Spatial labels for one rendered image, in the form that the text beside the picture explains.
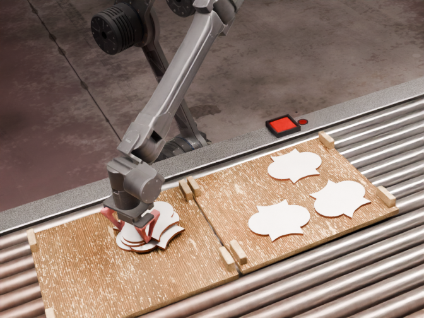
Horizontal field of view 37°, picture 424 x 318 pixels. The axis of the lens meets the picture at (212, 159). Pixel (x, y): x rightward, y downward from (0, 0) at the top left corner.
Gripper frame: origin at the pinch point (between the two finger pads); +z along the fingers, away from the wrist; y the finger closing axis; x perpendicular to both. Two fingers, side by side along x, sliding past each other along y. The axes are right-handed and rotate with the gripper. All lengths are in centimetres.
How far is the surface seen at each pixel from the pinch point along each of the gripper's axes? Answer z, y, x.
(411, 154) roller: 4, -41, -64
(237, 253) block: 0.8, -24.0, -6.9
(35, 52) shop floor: 93, 270, -177
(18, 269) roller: 6.3, 21.1, 19.0
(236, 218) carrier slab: 3.1, -15.7, -18.6
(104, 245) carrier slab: 3.5, 6.2, 4.5
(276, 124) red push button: 3, -3, -58
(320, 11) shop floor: 91, 117, -316
